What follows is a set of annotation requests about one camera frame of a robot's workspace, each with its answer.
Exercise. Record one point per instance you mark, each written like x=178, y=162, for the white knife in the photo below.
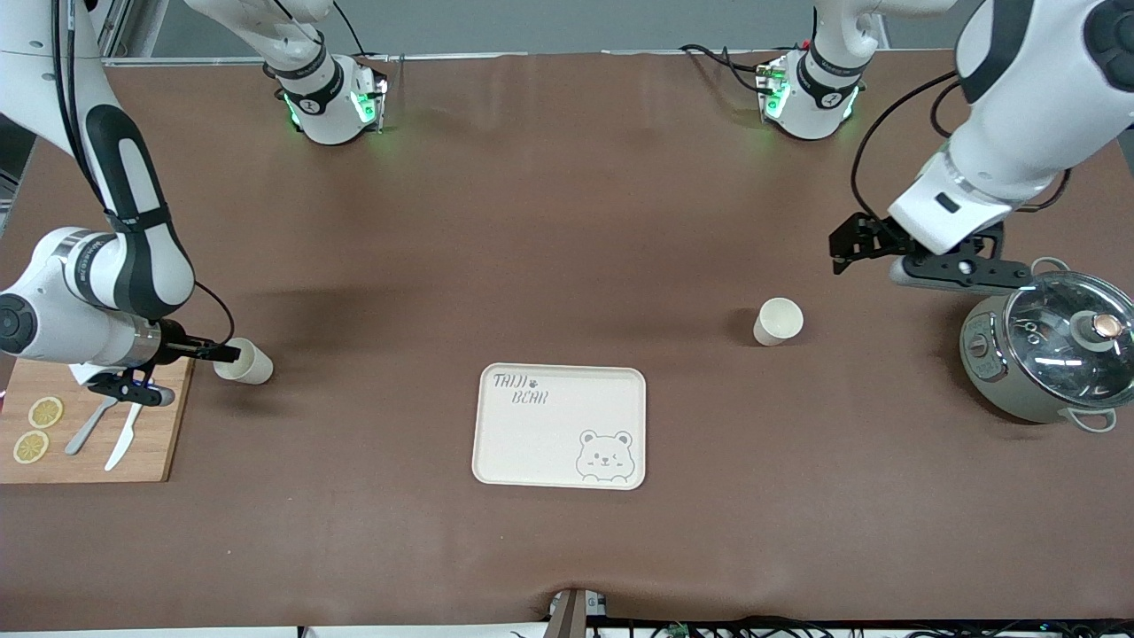
x=124, y=439

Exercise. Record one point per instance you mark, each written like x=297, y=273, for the white tray with bear print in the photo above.
x=549, y=452

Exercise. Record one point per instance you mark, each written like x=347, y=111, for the cream paper cup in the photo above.
x=778, y=323
x=252, y=368

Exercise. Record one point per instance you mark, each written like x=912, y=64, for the grey knife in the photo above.
x=89, y=430

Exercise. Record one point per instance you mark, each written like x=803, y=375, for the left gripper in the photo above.
x=866, y=237

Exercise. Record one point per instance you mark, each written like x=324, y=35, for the lemon slice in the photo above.
x=30, y=447
x=45, y=412

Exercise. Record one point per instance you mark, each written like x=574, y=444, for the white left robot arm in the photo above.
x=1019, y=115

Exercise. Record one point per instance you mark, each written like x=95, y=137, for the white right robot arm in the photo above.
x=53, y=310

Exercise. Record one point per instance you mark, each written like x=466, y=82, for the glass pot lid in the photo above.
x=1063, y=337

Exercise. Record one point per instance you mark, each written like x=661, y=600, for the grey pot with glass lid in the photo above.
x=992, y=381

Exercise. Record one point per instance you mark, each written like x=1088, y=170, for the aluminium frame post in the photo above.
x=124, y=27

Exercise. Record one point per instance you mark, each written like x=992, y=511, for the wooden cutting board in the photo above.
x=164, y=443

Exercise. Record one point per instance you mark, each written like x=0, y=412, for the grey metal clamp bracket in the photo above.
x=571, y=616

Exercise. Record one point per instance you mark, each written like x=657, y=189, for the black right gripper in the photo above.
x=177, y=344

